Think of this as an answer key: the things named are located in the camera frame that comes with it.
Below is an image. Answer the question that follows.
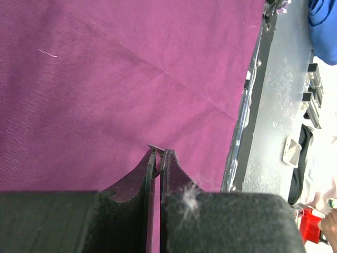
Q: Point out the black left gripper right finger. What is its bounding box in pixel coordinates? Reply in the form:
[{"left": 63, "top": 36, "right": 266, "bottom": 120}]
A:
[{"left": 160, "top": 149, "right": 305, "bottom": 252}]

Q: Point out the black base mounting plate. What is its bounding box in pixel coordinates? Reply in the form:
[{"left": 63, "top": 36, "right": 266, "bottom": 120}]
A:
[{"left": 221, "top": 1, "right": 280, "bottom": 192}]

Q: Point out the blue cloth outside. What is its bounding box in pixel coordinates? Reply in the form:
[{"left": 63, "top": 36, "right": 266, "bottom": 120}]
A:
[{"left": 308, "top": 0, "right": 336, "bottom": 66}]

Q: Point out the red object outside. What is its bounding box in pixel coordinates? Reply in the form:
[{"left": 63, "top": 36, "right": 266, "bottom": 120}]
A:
[{"left": 300, "top": 206, "right": 329, "bottom": 245}]

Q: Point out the purple cloth wrap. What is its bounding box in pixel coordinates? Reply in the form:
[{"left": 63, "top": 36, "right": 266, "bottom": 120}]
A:
[{"left": 0, "top": 0, "right": 266, "bottom": 193}]

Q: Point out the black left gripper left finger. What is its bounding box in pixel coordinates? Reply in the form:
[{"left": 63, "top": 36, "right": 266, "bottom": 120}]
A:
[{"left": 1, "top": 151, "right": 156, "bottom": 252}]

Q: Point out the white device on floor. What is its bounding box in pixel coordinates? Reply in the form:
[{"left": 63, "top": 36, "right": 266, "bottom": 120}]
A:
[{"left": 282, "top": 136, "right": 302, "bottom": 168}]

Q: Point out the steel tweezers front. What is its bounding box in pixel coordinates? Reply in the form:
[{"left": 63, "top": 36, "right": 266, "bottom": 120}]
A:
[{"left": 148, "top": 144, "right": 165, "bottom": 179}]

